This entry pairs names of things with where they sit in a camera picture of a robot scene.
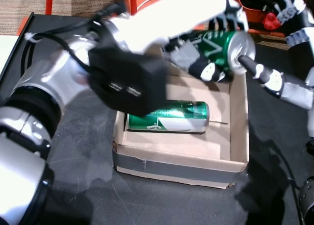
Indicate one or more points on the white side table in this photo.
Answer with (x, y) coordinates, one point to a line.
(8, 53)

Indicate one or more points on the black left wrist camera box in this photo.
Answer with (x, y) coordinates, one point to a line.
(127, 80)

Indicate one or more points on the green white soda can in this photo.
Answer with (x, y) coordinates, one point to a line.
(169, 118)
(220, 48)

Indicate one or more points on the orange wheeled cart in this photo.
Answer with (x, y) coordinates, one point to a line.
(255, 16)

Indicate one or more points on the orange metal leg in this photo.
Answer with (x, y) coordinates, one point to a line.
(50, 2)
(128, 2)

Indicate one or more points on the open cardboard box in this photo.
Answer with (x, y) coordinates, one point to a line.
(181, 161)

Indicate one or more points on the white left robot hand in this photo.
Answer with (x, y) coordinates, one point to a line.
(176, 16)

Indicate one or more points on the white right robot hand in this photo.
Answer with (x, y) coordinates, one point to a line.
(294, 90)

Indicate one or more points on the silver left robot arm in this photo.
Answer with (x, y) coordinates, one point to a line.
(34, 92)

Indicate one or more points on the red rounded object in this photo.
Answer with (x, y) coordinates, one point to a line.
(271, 21)

